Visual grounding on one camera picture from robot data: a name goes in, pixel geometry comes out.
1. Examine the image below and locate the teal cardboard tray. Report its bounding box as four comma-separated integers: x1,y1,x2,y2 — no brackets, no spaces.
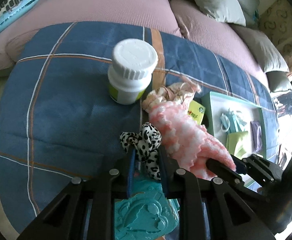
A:
201,91,268,160

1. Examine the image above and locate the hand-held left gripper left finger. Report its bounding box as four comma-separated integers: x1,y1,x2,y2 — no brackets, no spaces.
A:
17,147,137,240

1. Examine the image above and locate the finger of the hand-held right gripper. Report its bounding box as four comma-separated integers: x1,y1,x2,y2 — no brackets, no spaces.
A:
236,154,284,188
206,157,244,184

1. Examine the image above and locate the black white spotted scrunchie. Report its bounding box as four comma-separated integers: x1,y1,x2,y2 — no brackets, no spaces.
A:
119,122,163,180

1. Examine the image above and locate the pink scrunchie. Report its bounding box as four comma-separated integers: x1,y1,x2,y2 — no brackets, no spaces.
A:
142,76,203,112

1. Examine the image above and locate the purple packet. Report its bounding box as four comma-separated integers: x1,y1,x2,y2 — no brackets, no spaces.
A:
250,120,263,153

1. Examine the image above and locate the blue plaid blanket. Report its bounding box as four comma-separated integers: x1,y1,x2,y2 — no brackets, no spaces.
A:
0,21,280,235

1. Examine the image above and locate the pink white fuzzy sock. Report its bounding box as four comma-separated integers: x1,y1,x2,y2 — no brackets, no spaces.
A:
148,102,236,180

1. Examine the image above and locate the green tissue packet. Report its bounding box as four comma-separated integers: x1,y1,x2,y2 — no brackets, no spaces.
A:
187,99,206,125

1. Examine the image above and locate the white plastic bottle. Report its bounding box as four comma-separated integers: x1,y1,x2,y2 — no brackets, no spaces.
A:
107,38,159,105

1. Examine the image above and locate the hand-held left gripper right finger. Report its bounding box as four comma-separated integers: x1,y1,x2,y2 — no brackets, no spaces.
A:
158,145,276,240

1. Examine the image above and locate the light green cloth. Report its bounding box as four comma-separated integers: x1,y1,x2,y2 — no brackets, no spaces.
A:
226,130,249,159

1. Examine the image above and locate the blue face mask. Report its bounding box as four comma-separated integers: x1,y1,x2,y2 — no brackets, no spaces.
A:
220,109,248,133

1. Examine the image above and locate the teal embossed pouch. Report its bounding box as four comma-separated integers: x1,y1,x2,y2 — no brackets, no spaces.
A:
113,175,180,240

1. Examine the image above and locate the pink sofa cover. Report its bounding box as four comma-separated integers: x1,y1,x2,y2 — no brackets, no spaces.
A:
0,0,269,80

